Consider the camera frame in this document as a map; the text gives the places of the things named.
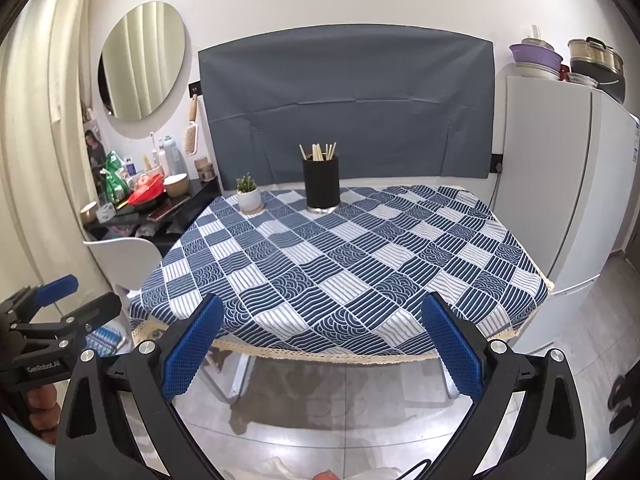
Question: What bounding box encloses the blue white patterned tablecloth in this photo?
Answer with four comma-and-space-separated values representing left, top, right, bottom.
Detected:
127, 184, 556, 361

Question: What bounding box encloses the bunch of wooden chopsticks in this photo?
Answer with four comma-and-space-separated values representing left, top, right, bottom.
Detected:
298, 142, 338, 162

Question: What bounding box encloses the purple colander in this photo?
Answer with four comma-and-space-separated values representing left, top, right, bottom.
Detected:
509, 42, 563, 78

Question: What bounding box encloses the black pan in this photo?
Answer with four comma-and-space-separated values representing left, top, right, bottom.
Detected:
570, 60, 627, 104

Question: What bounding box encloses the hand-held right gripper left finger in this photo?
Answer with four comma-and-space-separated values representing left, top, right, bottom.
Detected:
54, 292, 226, 480

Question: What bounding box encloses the dark red notebook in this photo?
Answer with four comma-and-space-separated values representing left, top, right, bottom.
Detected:
147, 195, 191, 222

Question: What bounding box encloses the white metal table leg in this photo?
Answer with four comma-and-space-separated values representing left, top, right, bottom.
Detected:
227, 352, 257, 403
439, 355, 461, 400

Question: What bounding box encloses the beige bowl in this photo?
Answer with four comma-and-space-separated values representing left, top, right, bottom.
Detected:
164, 173, 190, 198

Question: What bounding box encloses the black side table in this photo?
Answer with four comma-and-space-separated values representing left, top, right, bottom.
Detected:
82, 180, 221, 256

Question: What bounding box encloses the person's left hand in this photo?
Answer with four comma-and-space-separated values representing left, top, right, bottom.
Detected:
25, 385, 66, 446

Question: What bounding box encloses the black cylindrical utensil holder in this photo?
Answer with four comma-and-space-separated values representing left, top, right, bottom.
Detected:
301, 154, 341, 215

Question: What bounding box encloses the white spray bottle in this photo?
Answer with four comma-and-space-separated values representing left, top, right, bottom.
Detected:
161, 135, 183, 176

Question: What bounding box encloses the small plant in white pot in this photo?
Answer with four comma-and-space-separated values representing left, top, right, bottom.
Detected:
235, 173, 261, 213

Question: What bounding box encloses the white refrigerator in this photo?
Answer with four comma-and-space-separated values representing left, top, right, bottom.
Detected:
492, 75, 640, 356

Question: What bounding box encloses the black shoe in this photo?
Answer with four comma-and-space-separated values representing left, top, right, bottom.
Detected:
607, 375, 635, 433

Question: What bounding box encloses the green packet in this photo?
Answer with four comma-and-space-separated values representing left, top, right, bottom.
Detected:
102, 150, 128, 206

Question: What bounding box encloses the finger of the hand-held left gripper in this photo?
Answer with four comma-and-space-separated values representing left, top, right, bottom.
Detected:
0, 274, 80, 322
10, 292, 123, 357

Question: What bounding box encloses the blue white patterned bag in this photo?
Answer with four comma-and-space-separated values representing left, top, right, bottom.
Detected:
87, 325, 128, 358

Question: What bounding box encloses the black power cable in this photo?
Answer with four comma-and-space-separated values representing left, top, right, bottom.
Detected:
487, 154, 504, 216

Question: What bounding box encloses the red container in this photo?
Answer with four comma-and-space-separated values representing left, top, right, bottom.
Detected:
127, 174, 166, 206

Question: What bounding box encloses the round wall mirror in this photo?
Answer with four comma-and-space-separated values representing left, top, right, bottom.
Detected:
97, 2, 193, 141

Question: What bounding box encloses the cream curtain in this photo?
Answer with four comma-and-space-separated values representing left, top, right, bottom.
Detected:
0, 0, 108, 281

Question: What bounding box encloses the white chair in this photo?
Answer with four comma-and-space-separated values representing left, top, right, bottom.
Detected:
82, 237, 163, 306

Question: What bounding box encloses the printed photo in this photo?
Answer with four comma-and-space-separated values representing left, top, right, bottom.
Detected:
82, 127, 106, 166

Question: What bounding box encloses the grey blue wall cloth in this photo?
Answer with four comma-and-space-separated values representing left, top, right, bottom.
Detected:
197, 24, 496, 193

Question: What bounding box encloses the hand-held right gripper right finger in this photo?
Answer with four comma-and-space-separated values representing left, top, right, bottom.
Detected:
421, 292, 588, 480

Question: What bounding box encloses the wooden hairbrush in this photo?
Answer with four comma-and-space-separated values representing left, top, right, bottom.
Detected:
182, 94, 199, 157

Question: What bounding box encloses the thin black looped cable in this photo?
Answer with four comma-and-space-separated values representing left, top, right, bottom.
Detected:
395, 460, 433, 480

